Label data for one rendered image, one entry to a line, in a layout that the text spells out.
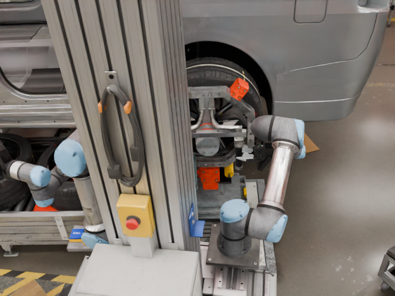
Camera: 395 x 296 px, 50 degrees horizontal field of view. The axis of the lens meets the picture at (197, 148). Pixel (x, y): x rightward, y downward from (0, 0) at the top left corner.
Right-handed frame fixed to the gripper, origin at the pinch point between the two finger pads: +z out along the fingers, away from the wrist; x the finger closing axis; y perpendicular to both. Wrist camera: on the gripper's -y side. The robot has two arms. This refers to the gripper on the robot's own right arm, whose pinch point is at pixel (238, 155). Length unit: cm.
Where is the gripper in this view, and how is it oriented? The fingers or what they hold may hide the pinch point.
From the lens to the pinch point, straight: 232.0
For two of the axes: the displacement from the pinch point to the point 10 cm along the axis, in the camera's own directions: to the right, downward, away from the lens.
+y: -0.6, -7.9, -6.2
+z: -10.0, 0.3, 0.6
